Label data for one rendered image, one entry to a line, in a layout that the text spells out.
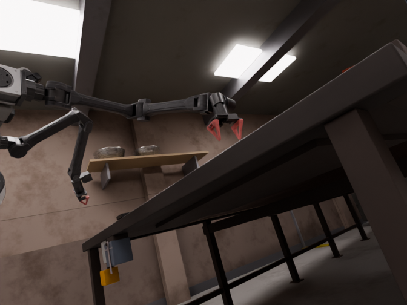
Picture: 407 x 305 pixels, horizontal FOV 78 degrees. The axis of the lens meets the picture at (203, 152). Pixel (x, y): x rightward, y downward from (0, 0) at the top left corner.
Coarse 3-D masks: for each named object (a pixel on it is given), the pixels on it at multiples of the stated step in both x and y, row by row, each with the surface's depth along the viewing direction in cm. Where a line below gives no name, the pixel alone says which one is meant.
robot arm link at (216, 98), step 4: (216, 92) 103; (212, 96) 103; (216, 96) 102; (220, 96) 103; (224, 96) 107; (212, 100) 103; (216, 100) 102; (220, 100) 102; (224, 100) 103; (212, 104) 103
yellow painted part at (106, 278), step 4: (108, 268) 145; (112, 268) 144; (116, 268) 145; (100, 272) 146; (104, 272) 141; (108, 272) 142; (116, 272) 144; (104, 276) 140; (108, 276) 141; (112, 276) 142; (116, 276) 143; (104, 280) 140; (108, 280) 140; (112, 280) 141; (116, 280) 142; (104, 284) 140; (108, 284) 140
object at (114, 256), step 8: (112, 240) 133; (120, 240) 133; (128, 240) 135; (112, 248) 129; (120, 248) 131; (128, 248) 134; (112, 256) 129; (120, 256) 130; (128, 256) 132; (112, 264) 129; (112, 272) 129
